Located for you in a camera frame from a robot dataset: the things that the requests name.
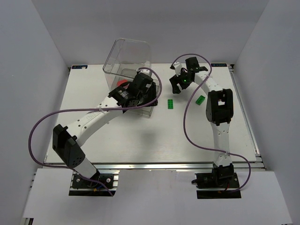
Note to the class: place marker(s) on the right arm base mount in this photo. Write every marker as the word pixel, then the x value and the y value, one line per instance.
pixel 208 189

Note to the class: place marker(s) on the right blue table label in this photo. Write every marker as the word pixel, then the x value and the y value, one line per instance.
pixel 219 65

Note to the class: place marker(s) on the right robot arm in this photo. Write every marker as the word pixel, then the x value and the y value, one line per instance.
pixel 219 112

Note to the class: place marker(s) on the red rounded brick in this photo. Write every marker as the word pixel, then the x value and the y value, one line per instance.
pixel 122 83

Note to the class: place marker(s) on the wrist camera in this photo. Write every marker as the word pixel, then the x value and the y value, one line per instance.
pixel 177 66
pixel 145 71

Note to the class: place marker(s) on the dark green long brick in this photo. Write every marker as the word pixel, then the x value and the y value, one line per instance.
pixel 170 104

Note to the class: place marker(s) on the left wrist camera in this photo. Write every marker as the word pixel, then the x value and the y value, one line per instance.
pixel 145 71

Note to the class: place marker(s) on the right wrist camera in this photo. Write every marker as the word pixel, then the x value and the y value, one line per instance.
pixel 177 66

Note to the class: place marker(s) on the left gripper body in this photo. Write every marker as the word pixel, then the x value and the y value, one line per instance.
pixel 150 93

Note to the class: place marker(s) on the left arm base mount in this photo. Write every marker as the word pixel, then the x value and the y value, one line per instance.
pixel 81 187

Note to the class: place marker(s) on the clear plastic drawer cover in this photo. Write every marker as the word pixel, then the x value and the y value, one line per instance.
pixel 124 58

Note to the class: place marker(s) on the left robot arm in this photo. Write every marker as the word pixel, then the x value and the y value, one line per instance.
pixel 68 140

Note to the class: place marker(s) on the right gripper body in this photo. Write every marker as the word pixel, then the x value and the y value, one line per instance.
pixel 178 80

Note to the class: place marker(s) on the blue table label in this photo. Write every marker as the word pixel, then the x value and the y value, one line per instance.
pixel 79 67
pixel 219 65

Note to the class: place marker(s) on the left blue table label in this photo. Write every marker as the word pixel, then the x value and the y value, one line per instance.
pixel 79 67

